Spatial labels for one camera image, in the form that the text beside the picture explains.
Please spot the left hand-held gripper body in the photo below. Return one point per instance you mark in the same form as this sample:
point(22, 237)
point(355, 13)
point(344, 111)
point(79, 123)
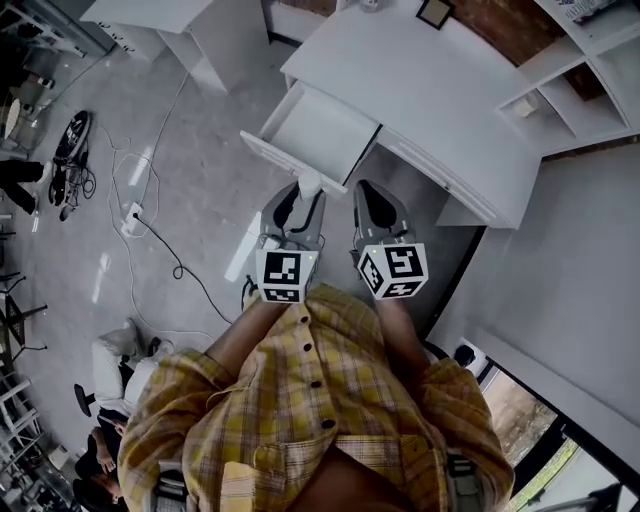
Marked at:
point(282, 270)

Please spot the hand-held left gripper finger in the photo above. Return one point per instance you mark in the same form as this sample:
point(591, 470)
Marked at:
point(315, 212)
point(289, 200)

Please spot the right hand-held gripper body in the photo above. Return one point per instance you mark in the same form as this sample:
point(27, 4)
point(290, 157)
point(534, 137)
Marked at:
point(400, 265)

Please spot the white desk drawer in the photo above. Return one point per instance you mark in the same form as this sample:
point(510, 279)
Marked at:
point(320, 130)

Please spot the person's left forearm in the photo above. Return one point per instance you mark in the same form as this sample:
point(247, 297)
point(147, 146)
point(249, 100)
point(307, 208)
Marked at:
point(240, 332)

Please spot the person's right forearm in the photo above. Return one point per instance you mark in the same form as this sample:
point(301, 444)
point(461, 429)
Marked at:
point(402, 330)

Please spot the white desk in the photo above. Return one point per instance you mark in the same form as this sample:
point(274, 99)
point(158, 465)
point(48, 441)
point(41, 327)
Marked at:
point(425, 80)

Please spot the yellow plaid shirt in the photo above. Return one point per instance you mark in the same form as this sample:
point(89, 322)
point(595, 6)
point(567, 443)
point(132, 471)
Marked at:
point(300, 390)

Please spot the white power strip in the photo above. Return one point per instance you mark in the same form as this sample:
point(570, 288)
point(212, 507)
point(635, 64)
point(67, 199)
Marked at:
point(133, 218)

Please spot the small white cup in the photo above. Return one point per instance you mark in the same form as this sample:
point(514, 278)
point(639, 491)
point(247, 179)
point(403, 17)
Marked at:
point(525, 106)

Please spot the white cabinet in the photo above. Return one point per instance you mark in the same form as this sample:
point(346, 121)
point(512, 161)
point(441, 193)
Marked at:
point(200, 30)

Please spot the black round device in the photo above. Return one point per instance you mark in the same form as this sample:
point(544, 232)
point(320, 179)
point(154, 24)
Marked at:
point(74, 135)

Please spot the black stool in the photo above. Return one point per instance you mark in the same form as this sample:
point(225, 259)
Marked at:
point(84, 398)

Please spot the white shelf unit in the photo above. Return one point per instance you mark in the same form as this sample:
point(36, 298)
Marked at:
point(600, 65)

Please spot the glass table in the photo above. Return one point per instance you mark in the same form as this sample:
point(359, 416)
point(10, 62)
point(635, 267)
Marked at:
point(45, 55)

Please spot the printed magazine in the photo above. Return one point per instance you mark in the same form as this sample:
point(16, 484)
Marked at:
point(585, 7)

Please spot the white metal rack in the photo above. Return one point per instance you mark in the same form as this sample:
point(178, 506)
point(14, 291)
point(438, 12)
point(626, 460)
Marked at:
point(17, 420)

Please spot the dark picture frame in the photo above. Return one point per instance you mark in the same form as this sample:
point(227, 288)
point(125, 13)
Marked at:
point(436, 12)

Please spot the black folding chair frame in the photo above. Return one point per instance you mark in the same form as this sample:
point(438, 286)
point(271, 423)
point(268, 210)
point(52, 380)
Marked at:
point(17, 317)

